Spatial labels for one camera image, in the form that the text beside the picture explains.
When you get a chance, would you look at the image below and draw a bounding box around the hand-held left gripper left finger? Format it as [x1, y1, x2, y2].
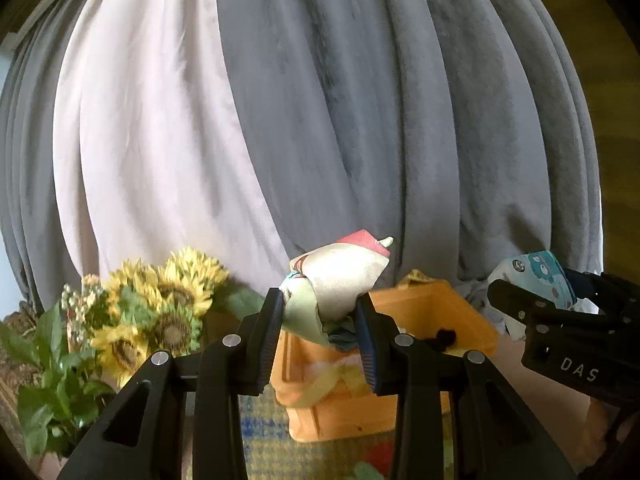
[57, 287, 286, 480]

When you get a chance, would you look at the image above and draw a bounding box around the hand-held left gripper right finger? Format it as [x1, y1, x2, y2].
[354, 293, 578, 480]

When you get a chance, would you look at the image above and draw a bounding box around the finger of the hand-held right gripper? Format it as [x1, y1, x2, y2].
[487, 279, 548, 342]
[567, 270, 640, 317]

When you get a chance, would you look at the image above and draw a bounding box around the teal patterned white cloth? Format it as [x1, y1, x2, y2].
[487, 250, 579, 311]

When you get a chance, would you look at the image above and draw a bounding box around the black plush keychain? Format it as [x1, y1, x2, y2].
[425, 328, 457, 354]

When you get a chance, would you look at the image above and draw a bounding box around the orange plastic basket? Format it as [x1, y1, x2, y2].
[270, 270, 501, 444]

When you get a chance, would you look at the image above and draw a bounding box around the cream printed cloth bundle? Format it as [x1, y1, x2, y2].
[278, 229, 395, 352]

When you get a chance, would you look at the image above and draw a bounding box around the red strawberry plush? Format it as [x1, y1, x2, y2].
[350, 439, 397, 480]

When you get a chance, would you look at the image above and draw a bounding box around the sunflower bouquet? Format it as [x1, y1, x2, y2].
[90, 246, 267, 387]

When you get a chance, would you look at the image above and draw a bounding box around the grey curtain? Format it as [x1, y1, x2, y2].
[214, 0, 604, 307]
[0, 0, 103, 313]

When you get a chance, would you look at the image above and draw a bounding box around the green leafy plant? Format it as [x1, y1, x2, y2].
[0, 285, 117, 461]

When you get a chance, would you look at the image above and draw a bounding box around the dark wooden wardrobe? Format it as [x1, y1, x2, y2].
[510, 0, 640, 281]

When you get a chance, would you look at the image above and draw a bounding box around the pale pink curtain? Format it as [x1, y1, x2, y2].
[52, 0, 302, 287]

